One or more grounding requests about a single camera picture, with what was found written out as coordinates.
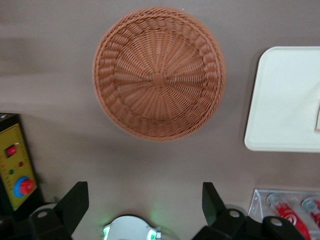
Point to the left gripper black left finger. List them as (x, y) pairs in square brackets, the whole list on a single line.
[(70, 212)]

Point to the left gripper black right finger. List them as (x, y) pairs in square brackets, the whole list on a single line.
[(217, 217)]

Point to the cream rectangular plastic tray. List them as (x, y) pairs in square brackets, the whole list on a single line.
[(282, 100)]

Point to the brown round wicker basket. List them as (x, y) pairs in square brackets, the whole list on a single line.
[(160, 75)]

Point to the clear acrylic bottle holder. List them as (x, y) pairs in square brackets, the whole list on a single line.
[(257, 202)]

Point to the white round base green lights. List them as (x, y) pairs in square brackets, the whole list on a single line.
[(127, 228)]

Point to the red cola bottle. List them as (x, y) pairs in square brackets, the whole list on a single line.
[(287, 212), (313, 210)]

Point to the yellow black control box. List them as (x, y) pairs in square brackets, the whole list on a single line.
[(10, 140)]

